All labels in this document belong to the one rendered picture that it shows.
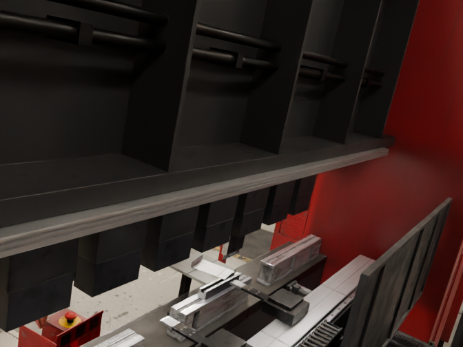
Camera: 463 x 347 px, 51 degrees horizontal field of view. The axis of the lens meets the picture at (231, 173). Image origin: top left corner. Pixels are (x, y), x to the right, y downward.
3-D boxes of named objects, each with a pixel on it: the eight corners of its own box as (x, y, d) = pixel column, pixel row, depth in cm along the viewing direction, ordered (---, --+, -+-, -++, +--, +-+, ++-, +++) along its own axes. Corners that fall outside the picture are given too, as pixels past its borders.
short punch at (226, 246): (235, 252, 167) (241, 226, 165) (240, 254, 166) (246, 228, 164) (220, 259, 159) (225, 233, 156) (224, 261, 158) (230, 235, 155)
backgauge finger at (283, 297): (240, 280, 168) (243, 267, 167) (307, 312, 155) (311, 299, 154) (221, 291, 158) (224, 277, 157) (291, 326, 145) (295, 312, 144)
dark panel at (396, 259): (417, 292, 209) (448, 196, 198) (422, 293, 208) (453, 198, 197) (313, 438, 114) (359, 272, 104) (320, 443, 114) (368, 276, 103)
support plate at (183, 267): (180, 244, 186) (180, 242, 186) (235, 271, 173) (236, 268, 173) (147, 256, 171) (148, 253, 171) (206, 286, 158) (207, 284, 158)
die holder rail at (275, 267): (306, 251, 236) (311, 233, 233) (317, 256, 233) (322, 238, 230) (255, 281, 194) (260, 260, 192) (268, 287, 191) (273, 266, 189)
